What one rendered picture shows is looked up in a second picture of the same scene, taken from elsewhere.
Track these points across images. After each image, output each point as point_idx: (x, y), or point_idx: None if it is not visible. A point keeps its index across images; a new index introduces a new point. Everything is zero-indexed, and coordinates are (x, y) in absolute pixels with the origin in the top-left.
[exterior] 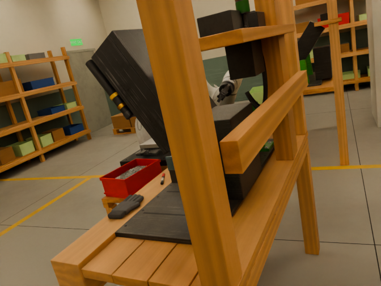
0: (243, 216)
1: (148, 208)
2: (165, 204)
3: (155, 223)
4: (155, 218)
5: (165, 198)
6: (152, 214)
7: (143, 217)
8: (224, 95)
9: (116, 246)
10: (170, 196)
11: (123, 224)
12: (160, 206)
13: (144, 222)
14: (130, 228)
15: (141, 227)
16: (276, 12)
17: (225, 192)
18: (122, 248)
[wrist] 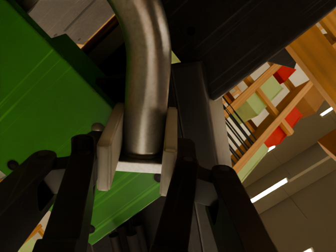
0: None
1: (56, 29)
2: (65, 7)
3: (106, 6)
4: (94, 9)
5: (43, 12)
6: (81, 16)
7: (76, 27)
8: (229, 169)
9: (98, 30)
10: (40, 6)
11: (75, 42)
12: (64, 13)
13: (92, 20)
14: (91, 30)
15: (100, 19)
16: None
17: None
18: (106, 23)
